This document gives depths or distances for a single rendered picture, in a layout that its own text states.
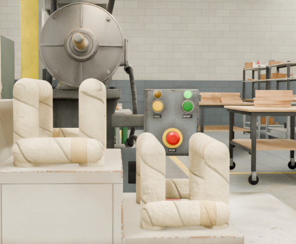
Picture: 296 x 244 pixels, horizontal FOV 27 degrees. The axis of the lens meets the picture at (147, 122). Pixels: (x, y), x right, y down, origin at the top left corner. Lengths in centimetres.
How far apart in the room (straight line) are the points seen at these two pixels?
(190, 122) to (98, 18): 41
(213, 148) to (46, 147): 21
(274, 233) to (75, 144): 29
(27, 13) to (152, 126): 738
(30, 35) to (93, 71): 727
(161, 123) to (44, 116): 91
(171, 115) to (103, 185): 110
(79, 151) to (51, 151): 3
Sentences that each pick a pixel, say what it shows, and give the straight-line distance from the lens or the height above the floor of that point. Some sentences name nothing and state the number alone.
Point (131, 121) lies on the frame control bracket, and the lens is 190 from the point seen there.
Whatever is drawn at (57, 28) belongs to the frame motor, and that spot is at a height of 130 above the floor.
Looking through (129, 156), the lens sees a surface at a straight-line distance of 201.
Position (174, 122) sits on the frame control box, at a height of 102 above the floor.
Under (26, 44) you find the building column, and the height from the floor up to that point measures 177.
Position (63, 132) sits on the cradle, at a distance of 94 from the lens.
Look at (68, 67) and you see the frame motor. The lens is 182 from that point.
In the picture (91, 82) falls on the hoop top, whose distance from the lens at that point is 76.
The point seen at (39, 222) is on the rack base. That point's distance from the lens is 74.
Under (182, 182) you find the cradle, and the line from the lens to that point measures 95.
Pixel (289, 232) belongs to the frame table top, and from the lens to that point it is 84.
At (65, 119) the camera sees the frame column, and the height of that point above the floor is 102.
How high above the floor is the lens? 112
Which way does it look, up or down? 3 degrees down
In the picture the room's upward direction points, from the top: straight up
